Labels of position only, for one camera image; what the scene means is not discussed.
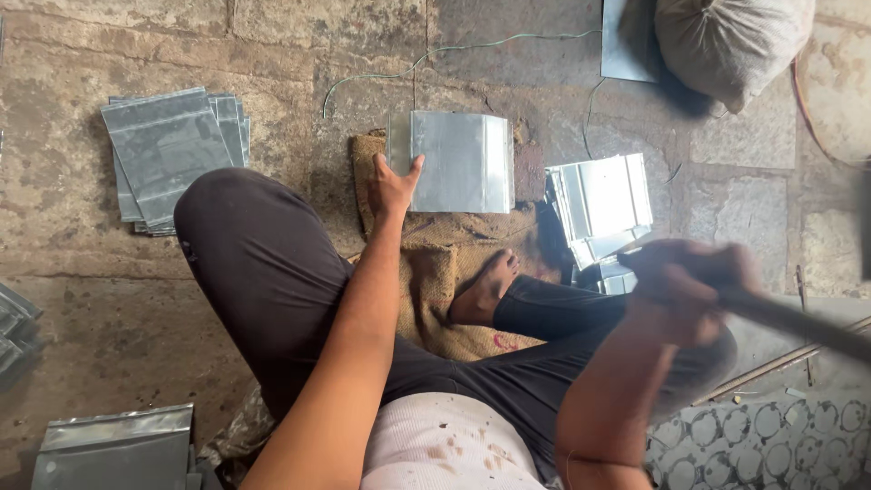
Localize person's left hand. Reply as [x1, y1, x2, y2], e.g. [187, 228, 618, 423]
[367, 153, 426, 219]

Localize person's right hand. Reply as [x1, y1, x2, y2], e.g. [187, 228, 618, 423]
[616, 238, 764, 349]

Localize hammer with dark handle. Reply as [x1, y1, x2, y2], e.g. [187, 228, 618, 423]
[713, 286, 871, 363]

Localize bent galvanised metal sheet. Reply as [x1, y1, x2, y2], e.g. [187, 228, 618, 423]
[387, 110, 516, 215]

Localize stack of folded metal sheets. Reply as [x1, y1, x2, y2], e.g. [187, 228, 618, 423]
[546, 152, 655, 296]

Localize long metal rod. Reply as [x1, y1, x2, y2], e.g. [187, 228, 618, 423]
[693, 316, 871, 407]

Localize rusty iron block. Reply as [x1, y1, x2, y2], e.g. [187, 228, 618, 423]
[513, 139, 547, 203]

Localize person's bare foot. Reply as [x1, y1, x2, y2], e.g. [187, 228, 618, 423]
[448, 248, 521, 328]

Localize circle patterned cloth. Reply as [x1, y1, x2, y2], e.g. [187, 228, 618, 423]
[644, 388, 871, 490]

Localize brown burlap sack mat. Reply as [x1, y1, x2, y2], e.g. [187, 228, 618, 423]
[350, 131, 567, 363]

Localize large flat metal sheet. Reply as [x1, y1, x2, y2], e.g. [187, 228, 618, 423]
[600, 0, 662, 84]

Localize grey filled sack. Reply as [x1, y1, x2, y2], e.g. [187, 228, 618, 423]
[654, 0, 817, 114]

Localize person's white shirt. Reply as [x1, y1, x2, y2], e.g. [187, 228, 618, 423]
[359, 391, 549, 490]

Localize person's black trousers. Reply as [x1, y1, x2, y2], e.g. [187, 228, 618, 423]
[173, 167, 739, 484]

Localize crumpled plastic wrap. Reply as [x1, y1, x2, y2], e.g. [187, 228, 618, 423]
[197, 382, 276, 485]

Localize stack of flat metal sheets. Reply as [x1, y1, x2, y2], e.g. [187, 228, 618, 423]
[101, 86, 252, 238]

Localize pile of creased metal sheets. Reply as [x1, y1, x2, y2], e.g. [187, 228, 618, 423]
[30, 403, 204, 490]

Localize pile of dark metal sheets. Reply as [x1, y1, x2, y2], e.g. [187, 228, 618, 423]
[0, 281, 46, 393]

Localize red cable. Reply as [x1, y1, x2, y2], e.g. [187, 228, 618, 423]
[791, 57, 871, 169]

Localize thin green wire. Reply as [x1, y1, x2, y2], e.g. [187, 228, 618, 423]
[321, 29, 604, 119]

